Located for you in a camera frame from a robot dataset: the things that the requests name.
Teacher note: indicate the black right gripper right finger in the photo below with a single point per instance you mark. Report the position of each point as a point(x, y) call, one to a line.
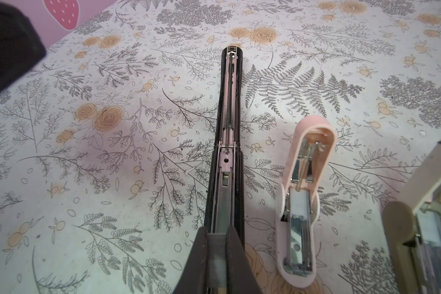
point(240, 278)

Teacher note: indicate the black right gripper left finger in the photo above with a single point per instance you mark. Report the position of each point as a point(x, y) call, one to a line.
point(193, 279)

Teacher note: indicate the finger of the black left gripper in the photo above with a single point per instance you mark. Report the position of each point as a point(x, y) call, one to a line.
point(20, 45)

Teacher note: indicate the pink white small stapler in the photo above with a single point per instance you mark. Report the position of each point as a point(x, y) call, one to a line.
point(297, 204)

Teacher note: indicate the grey staple strip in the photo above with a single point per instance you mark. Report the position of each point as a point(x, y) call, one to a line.
point(216, 261)

